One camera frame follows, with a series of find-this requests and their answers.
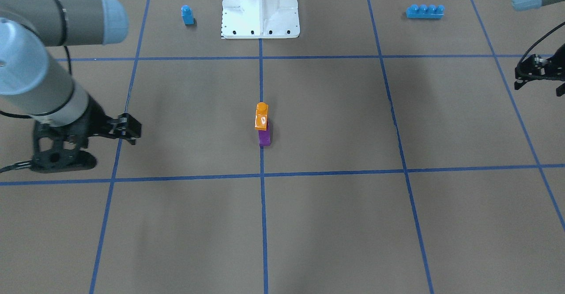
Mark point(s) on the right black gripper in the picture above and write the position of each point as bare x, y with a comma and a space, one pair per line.
93, 118

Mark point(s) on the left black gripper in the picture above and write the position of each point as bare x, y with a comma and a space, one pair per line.
541, 70

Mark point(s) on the orange trapezoid block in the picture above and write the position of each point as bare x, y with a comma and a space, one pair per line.
261, 116

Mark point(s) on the purple trapezoid block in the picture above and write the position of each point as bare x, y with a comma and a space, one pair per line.
264, 136

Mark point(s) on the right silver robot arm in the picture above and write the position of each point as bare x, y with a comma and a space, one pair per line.
33, 81

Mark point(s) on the long blue block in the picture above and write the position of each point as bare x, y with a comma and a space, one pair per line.
424, 11

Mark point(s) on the small blue block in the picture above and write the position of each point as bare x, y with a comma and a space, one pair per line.
187, 15

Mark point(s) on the brown paper table cover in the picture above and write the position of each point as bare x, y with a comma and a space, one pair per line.
402, 160

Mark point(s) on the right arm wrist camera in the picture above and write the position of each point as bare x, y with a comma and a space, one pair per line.
60, 149

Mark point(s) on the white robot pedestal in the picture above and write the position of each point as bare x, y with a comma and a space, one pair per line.
260, 19

